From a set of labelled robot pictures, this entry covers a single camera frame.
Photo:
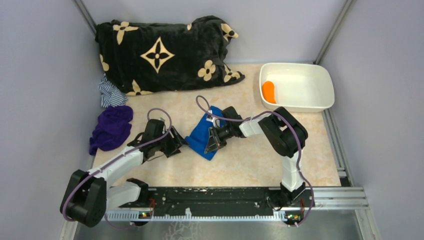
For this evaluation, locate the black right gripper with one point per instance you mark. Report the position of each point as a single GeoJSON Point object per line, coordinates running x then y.
{"type": "Point", "coordinates": [215, 142]}

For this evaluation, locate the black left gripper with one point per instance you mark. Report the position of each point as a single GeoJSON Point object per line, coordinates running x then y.
{"type": "Point", "coordinates": [176, 142]}

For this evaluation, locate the blue towel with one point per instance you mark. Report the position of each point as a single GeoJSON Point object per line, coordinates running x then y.
{"type": "Point", "coordinates": [198, 138]}

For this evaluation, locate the orange towel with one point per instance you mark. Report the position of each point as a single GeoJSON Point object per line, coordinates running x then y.
{"type": "Point", "coordinates": [268, 92]}

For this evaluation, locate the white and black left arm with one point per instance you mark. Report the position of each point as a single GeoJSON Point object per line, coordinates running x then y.
{"type": "Point", "coordinates": [106, 179]}

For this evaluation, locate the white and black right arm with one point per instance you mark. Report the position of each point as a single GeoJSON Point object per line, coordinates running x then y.
{"type": "Point", "coordinates": [286, 135]}

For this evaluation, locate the purple towel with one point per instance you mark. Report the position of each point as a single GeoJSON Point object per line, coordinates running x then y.
{"type": "Point", "coordinates": [112, 129]}

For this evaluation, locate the blue white striped cloth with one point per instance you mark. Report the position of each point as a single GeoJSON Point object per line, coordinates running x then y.
{"type": "Point", "coordinates": [110, 95]}

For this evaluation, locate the black floral blanket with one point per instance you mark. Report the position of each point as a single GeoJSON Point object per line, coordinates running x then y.
{"type": "Point", "coordinates": [146, 58]}

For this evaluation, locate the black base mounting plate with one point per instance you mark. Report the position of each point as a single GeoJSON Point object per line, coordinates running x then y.
{"type": "Point", "coordinates": [215, 201]}

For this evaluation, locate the white plastic basin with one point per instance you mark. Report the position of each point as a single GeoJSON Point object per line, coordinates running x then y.
{"type": "Point", "coordinates": [299, 87]}

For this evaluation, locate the aluminium frame rail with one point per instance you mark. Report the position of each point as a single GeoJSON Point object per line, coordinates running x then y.
{"type": "Point", "coordinates": [332, 199]}

